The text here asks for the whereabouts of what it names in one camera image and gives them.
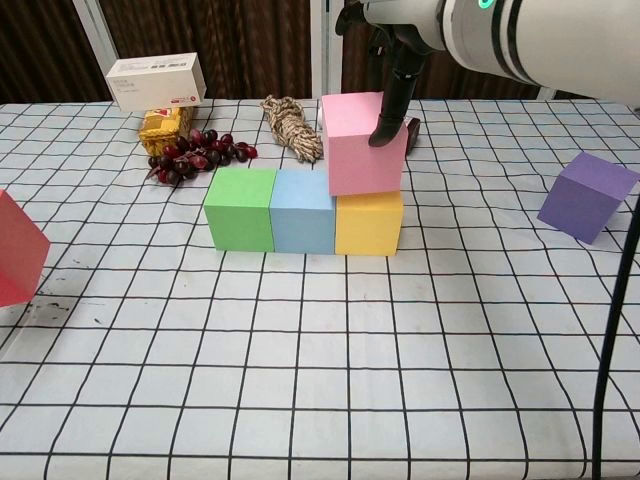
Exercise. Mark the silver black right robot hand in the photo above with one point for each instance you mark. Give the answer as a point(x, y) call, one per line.
point(400, 90)

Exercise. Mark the pink foam cube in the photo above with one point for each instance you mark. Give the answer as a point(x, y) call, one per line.
point(360, 160)

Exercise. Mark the yellow foam cube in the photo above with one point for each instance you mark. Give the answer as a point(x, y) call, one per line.
point(367, 225)

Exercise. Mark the green foam cube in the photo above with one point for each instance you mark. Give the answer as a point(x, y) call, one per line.
point(237, 215)

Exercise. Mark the red foam cube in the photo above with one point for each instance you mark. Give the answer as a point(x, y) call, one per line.
point(17, 250)

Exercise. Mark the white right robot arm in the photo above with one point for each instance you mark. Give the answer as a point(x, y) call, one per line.
point(540, 40)

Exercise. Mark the blue foam cube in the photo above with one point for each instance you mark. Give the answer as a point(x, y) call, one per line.
point(300, 215)

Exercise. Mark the purple foam cube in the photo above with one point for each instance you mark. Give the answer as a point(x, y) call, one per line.
point(580, 205)

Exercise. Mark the brown pleated curtain panel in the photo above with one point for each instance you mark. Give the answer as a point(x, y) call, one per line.
point(360, 70)
point(40, 50)
point(225, 45)
point(600, 97)

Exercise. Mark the dark grape juice bottle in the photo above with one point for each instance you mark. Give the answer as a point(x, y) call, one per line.
point(413, 137)

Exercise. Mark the bunch of dark grapes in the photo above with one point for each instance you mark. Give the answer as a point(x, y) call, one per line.
point(200, 152)

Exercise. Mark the yellow snack box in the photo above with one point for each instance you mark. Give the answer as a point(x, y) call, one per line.
point(160, 130)

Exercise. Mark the white cardboard box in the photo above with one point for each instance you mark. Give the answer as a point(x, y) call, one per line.
point(155, 82)

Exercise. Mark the white black checkered tablecloth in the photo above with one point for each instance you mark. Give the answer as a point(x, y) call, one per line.
point(320, 350)

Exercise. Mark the grey metal partition post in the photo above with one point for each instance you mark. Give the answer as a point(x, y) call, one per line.
point(547, 92)
point(97, 40)
point(322, 55)

